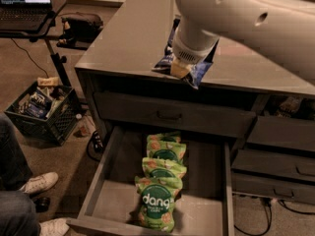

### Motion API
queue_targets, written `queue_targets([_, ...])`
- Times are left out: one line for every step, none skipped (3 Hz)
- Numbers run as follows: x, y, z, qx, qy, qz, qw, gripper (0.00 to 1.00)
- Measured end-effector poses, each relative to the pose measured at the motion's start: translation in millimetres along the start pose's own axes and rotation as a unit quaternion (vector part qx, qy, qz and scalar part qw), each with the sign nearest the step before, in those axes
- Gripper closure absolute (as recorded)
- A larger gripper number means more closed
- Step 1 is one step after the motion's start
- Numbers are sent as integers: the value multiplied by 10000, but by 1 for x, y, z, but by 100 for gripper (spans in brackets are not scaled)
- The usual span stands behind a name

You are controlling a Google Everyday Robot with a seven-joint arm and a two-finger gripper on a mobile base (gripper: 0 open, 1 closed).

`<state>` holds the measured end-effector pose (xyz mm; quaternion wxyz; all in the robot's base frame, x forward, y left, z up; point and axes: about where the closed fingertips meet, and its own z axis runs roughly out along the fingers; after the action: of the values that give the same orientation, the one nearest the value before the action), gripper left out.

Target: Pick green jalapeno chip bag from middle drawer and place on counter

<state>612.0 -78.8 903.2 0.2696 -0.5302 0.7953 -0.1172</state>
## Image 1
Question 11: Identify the green dang chip bag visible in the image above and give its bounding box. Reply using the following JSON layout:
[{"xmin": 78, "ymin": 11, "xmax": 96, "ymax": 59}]
[
  {"xmin": 135, "ymin": 176, "xmax": 183, "ymax": 232},
  {"xmin": 147, "ymin": 141, "xmax": 186, "ymax": 163},
  {"xmin": 147, "ymin": 131, "xmax": 181, "ymax": 143},
  {"xmin": 142, "ymin": 157, "xmax": 187, "ymax": 179}
]

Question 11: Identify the black cable by drawer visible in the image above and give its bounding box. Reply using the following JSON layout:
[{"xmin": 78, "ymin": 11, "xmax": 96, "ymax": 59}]
[{"xmin": 86, "ymin": 130, "xmax": 104, "ymax": 163}]

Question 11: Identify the tan snack bar on crate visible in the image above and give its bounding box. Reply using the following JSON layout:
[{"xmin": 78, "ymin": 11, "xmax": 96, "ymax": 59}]
[{"xmin": 37, "ymin": 77, "xmax": 59, "ymax": 87}]

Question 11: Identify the white sneaker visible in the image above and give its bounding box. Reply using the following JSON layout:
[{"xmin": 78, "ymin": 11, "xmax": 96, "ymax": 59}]
[
  {"xmin": 39, "ymin": 218, "xmax": 69, "ymax": 236},
  {"xmin": 20, "ymin": 172, "xmax": 59, "ymax": 195}
]

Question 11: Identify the grey counter cabinet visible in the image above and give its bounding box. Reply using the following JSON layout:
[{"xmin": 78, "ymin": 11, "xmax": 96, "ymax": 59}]
[{"xmin": 74, "ymin": 0, "xmax": 315, "ymax": 206}]

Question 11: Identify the dark blue Kettle chip bag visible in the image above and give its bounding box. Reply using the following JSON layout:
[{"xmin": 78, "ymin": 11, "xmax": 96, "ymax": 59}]
[{"xmin": 152, "ymin": 19, "xmax": 218, "ymax": 89}]

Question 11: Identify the small black round object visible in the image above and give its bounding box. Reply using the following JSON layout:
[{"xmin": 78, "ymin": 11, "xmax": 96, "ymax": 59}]
[{"xmin": 34, "ymin": 197, "xmax": 50, "ymax": 212}]

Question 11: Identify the thin black laptop cable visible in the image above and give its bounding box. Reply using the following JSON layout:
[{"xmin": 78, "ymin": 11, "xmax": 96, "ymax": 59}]
[{"xmin": 10, "ymin": 37, "xmax": 50, "ymax": 79}]

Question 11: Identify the black floor cable right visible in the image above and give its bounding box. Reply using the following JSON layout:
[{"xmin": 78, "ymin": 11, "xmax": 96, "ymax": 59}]
[{"xmin": 233, "ymin": 198, "xmax": 315, "ymax": 236}]

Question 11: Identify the blue chip bag in crate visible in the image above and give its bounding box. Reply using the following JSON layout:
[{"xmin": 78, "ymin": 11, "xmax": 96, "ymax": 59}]
[{"xmin": 26, "ymin": 89, "xmax": 52, "ymax": 119}]

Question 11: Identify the white sneaker lower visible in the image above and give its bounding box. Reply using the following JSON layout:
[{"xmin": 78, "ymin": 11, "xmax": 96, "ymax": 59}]
[{"xmin": 39, "ymin": 218, "xmax": 69, "ymax": 236}]

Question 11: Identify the open grey middle drawer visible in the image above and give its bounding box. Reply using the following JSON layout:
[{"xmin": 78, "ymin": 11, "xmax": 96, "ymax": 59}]
[{"xmin": 68, "ymin": 126, "xmax": 234, "ymax": 236}]

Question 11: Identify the closed grey top drawer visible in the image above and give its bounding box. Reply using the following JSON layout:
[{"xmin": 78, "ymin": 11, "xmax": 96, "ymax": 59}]
[{"xmin": 94, "ymin": 91, "xmax": 255, "ymax": 138}]

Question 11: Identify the white sneaker upper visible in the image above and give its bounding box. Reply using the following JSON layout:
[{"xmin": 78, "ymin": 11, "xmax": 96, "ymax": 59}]
[{"xmin": 20, "ymin": 172, "xmax": 59, "ymax": 195}]

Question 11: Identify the right lower grey drawer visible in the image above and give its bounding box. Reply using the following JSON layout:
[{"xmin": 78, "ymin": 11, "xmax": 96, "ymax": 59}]
[{"xmin": 231, "ymin": 173, "xmax": 315, "ymax": 205}]

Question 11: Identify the front green Dang chip bag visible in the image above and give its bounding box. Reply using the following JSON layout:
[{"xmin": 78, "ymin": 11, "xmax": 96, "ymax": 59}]
[{"xmin": 135, "ymin": 176, "xmax": 183, "ymax": 232}]

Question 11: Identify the dark brown bag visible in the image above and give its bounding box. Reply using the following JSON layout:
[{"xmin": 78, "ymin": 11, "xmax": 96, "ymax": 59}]
[{"xmin": 57, "ymin": 12, "xmax": 103, "ymax": 50}]

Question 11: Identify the blue jeans leg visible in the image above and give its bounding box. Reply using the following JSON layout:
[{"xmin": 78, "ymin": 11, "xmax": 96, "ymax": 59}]
[
  {"xmin": 0, "ymin": 113, "xmax": 32, "ymax": 191},
  {"xmin": 0, "ymin": 191, "xmax": 40, "ymax": 236}
]

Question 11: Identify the right upper grey drawer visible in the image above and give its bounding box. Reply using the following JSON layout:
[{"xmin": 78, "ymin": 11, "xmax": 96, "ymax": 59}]
[{"xmin": 248, "ymin": 116, "xmax": 315, "ymax": 151}]

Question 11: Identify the blue jeans leg lower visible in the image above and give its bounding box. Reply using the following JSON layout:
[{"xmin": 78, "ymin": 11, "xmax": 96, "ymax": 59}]
[{"xmin": 0, "ymin": 191, "xmax": 40, "ymax": 236}]

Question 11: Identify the right middle grey drawer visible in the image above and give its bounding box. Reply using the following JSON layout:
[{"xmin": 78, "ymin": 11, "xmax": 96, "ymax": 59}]
[{"xmin": 232, "ymin": 149, "xmax": 315, "ymax": 182}]

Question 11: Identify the black laptop stand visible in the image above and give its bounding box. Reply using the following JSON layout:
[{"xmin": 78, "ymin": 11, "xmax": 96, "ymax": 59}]
[{"xmin": 0, "ymin": 0, "xmax": 71, "ymax": 87}]

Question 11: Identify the rear green Dang chip bag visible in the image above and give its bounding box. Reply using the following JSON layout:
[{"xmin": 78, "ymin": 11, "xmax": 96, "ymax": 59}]
[{"xmin": 147, "ymin": 131, "xmax": 181, "ymax": 143}]

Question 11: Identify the blue jeans leg upper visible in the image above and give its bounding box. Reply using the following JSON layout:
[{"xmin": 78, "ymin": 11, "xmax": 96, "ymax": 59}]
[{"xmin": 0, "ymin": 113, "xmax": 32, "ymax": 191}]

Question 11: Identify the dark green plastic crate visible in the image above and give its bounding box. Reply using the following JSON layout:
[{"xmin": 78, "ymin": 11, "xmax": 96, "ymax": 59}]
[{"xmin": 5, "ymin": 82, "xmax": 79, "ymax": 146}]

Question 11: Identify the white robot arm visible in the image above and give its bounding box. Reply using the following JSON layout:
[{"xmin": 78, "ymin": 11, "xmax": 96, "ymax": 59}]
[{"xmin": 172, "ymin": 0, "xmax": 315, "ymax": 82}]

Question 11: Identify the black laptop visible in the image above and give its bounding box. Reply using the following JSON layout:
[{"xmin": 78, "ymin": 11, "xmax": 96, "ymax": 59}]
[{"xmin": 0, "ymin": 0, "xmax": 54, "ymax": 31}]

